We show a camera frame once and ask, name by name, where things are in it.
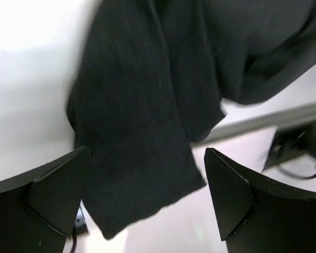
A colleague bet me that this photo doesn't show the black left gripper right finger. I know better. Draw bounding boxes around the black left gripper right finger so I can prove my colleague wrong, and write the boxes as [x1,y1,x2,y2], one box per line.
[204,148,316,253]

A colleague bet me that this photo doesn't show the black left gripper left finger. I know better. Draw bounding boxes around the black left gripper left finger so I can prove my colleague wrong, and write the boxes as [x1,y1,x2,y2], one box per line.
[0,147,91,253]

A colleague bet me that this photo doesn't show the black trousers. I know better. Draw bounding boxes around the black trousers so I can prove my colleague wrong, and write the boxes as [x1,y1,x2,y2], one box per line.
[66,1,316,239]

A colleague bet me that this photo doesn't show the black cable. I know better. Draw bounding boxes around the black cable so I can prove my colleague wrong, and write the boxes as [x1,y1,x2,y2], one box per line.
[276,163,316,180]

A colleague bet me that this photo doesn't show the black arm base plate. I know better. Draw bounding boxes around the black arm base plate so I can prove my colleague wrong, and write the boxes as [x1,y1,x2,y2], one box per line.
[263,122,316,169]

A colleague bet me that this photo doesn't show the aluminium frame rail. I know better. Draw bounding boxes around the aluminium frame rail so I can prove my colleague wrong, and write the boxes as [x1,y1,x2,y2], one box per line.
[191,102,316,148]

